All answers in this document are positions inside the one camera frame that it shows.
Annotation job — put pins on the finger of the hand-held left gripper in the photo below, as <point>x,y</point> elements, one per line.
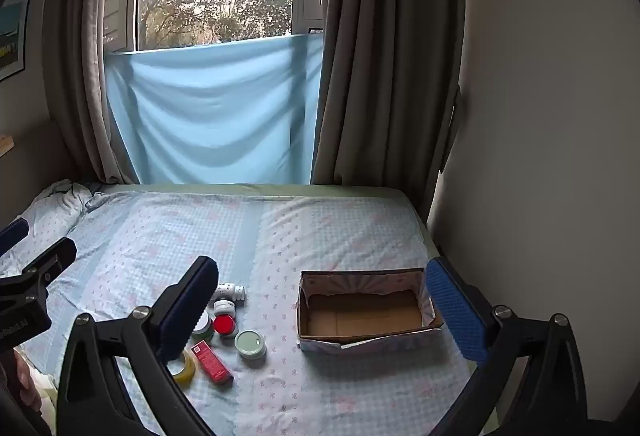
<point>14,235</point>
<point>47,263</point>

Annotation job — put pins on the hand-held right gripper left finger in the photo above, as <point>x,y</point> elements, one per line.
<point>184,316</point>

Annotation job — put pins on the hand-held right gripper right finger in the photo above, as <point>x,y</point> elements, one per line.
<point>457,316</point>

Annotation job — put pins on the green label white jar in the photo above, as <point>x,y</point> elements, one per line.
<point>203,326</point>

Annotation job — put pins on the small white jar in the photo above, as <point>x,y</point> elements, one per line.
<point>224,307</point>

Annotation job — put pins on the small silver tin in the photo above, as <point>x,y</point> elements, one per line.
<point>225,325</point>

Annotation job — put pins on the white plastic bottle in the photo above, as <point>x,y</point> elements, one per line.
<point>231,291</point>

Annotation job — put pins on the red carton box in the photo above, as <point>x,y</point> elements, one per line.
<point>212,361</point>

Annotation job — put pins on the clear tape roll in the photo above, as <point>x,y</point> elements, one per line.
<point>186,370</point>

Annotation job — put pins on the pale green lid jar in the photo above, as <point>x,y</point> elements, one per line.
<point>250,343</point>

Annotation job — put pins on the patterned cardboard box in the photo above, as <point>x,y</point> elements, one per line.
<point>360,316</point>

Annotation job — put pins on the person's left hand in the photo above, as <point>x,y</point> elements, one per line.
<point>26,376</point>

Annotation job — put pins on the crumpled white blanket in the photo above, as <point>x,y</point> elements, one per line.
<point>65,197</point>

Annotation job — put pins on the wooden shelf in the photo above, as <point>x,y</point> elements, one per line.
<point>4,145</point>

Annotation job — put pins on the light blue patterned bedsheet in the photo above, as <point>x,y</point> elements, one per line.
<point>325,241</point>

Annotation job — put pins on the grey-brown curtain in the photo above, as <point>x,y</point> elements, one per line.
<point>390,40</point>
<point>75,65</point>

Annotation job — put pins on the light blue hanging cloth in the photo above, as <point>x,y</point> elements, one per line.
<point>215,110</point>

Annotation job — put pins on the framed wall picture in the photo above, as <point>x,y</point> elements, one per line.
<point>12,35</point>

